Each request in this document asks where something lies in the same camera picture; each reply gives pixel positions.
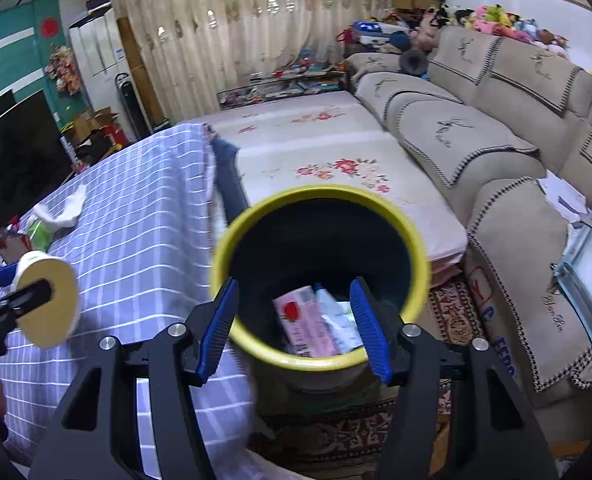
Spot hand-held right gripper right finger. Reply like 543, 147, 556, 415
348, 276, 559, 480

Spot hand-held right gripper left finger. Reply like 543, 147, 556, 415
28, 276, 241, 480

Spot red white snack bag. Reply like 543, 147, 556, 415
0, 217, 29, 266

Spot white paper cup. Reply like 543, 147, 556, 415
13, 250, 82, 350

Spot green label drink bottle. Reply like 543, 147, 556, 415
26, 220, 57, 253

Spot pink drink carton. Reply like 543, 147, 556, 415
272, 285, 341, 359

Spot yellow-rimmed black bin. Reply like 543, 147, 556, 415
210, 185, 433, 396

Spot red patterned rug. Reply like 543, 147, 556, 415
246, 275, 491, 473

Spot large curved black television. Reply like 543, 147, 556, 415
0, 90, 74, 261

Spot blue checked tablecloth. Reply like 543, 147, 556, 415
0, 122, 257, 480

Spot grey blue cloth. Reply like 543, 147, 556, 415
208, 137, 251, 211

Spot open cardboard box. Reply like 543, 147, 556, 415
71, 107, 119, 141

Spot beige sofa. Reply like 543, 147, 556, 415
345, 25, 592, 406

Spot cream floral mat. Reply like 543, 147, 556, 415
173, 91, 469, 281

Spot black tower fan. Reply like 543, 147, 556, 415
114, 72, 154, 133

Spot clear plastic folder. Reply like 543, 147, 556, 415
550, 220, 592, 346

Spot white papers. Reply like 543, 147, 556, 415
538, 172, 592, 226

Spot white standing air conditioner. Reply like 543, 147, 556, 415
68, 7, 149, 133

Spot cluttered glass coffee table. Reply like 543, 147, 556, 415
216, 57, 349, 111

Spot brown wooden board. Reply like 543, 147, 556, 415
117, 16, 151, 126

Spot black neck pillow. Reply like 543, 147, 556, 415
398, 50, 429, 77

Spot beige embroidered curtain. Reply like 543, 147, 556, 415
108, 0, 394, 121

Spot blue star-patterned bag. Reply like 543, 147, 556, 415
352, 20, 394, 43

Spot pile of plush toys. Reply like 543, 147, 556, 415
408, 2, 571, 58

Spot pink flower wall decoration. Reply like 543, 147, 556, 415
43, 45, 82, 96

